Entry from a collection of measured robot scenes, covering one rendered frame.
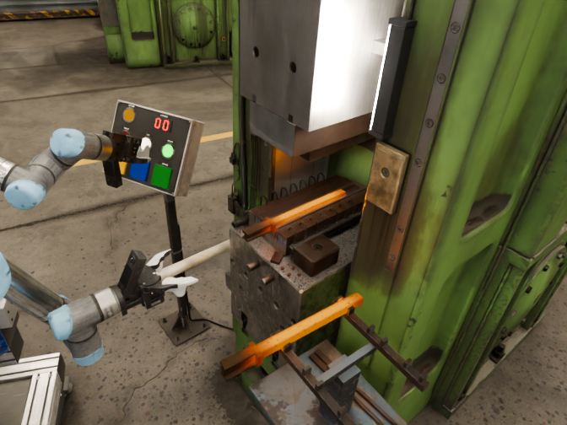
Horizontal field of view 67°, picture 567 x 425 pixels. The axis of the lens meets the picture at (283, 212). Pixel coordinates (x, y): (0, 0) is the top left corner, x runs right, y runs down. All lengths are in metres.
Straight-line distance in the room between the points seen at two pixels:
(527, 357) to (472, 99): 1.87
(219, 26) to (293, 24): 5.12
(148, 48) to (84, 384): 4.63
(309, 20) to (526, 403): 2.00
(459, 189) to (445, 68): 0.26
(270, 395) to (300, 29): 0.96
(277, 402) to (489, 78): 0.96
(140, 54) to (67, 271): 3.84
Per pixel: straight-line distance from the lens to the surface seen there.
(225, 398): 2.11
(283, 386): 1.32
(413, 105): 1.03
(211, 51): 6.21
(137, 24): 6.08
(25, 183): 1.20
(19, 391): 2.10
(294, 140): 1.13
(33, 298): 1.21
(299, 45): 1.05
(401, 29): 0.99
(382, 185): 1.12
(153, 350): 2.31
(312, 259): 1.26
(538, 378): 2.58
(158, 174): 1.60
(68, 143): 1.23
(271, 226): 1.33
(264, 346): 1.06
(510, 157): 1.37
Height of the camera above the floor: 1.82
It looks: 36 degrees down
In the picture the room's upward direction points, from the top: 4 degrees clockwise
